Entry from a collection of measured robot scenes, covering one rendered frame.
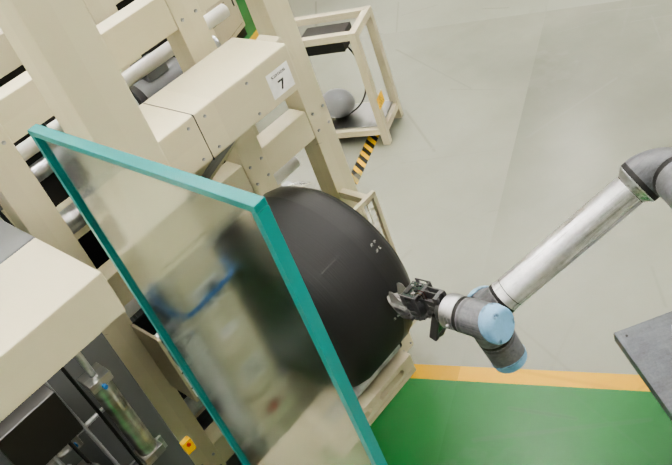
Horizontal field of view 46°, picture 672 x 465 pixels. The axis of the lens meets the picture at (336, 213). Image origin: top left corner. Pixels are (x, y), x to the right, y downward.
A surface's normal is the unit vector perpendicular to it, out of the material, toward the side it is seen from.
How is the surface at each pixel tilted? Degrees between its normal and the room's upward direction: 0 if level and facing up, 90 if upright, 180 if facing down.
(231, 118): 90
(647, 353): 0
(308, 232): 24
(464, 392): 0
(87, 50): 90
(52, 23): 90
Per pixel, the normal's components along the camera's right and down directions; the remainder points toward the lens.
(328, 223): 0.07, -0.57
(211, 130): 0.72, 0.22
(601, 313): -0.30, -0.76
